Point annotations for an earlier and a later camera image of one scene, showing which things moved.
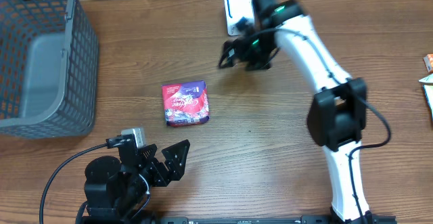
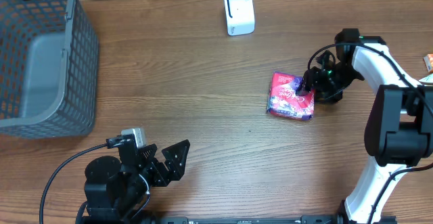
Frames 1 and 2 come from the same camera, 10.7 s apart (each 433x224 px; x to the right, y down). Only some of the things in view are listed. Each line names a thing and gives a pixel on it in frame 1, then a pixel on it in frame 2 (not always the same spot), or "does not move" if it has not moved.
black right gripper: x=235 y=45 to x=333 y=95
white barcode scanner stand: x=238 y=3 does not move
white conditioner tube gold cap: x=428 y=78 does not move
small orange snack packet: x=428 y=60 does not move
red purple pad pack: x=186 y=103 to x=283 y=101
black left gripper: x=176 y=168 does not move
